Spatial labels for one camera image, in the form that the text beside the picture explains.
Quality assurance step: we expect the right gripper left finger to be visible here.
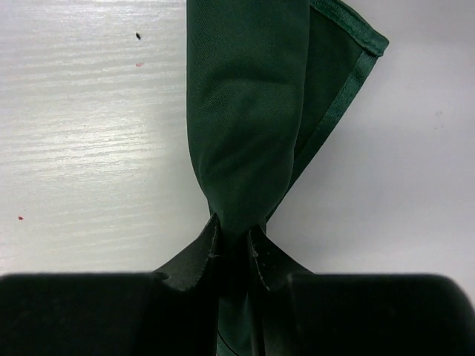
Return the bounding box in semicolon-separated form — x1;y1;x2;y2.
1;217;220;355

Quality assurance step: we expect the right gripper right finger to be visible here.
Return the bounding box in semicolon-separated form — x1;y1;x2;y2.
247;228;474;356

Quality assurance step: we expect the dark green cloth napkin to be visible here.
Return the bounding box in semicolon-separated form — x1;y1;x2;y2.
186;1;389;355

